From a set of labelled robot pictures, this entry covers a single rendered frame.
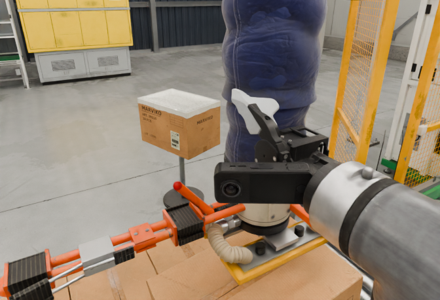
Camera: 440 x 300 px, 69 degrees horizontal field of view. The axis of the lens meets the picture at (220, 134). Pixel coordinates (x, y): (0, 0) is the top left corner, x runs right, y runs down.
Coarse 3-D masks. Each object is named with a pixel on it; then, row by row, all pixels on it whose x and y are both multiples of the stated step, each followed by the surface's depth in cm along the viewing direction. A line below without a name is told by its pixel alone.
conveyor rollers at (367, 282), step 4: (328, 244) 179; (332, 248) 176; (336, 252) 173; (340, 256) 170; (344, 260) 168; (352, 264) 166; (356, 268) 163; (360, 272) 160; (364, 276) 158; (364, 280) 157; (368, 280) 156; (372, 280) 156; (364, 284) 157; (368, 284) 155; (372, 284) 154; (368, 288) 155; (372, 288) 153; (364, 292) 150; (364, 296) 148; (368, 296) 148
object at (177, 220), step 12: (180, 204) 85; (192, 204) 84; (168, 216) 80; (180, 216) 82; (192, 216) 82; (168, 228) 81; (180, 228) 77; (192, 228) 78; (204, 228) 81; (180, 240) 77; (192, 240) 79
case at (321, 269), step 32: (288, 224) 125; (192, 256) 116; (320, 256) 110; (160, 288) 105; (192, 288) 104; (224, 288) 103; (256, 288) 102; (288, 288) 100; (320, 288) 99; (352, 288) 101
